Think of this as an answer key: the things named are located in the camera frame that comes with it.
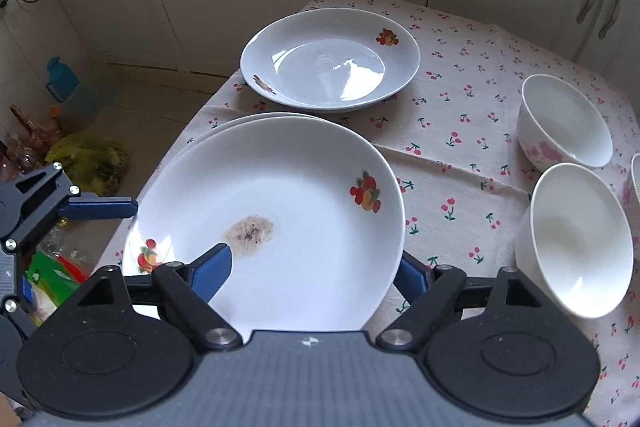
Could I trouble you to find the large white fruit plate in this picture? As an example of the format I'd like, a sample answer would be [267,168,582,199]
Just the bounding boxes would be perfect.
[162,110,321,168]

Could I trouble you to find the stained white fruit plate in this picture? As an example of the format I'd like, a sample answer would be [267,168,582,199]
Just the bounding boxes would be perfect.
[122,116,405,336]

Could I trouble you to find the yellow green plastic bag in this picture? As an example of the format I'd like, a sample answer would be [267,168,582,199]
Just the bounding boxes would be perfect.
[46,132,129,196]

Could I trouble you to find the small white fruit plate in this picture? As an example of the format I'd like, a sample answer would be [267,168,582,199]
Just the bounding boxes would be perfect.
[240,8,421,113]

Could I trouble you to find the cherry print tablecloth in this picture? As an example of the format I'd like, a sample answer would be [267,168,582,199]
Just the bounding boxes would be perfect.
[96,0,640,427]

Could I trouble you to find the white floral bowl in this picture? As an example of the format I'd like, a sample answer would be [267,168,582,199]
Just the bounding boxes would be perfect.
[515,162,634,320]

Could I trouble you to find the blue plastic jug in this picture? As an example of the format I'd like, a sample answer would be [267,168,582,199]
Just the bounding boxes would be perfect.
[46,56,98,120]

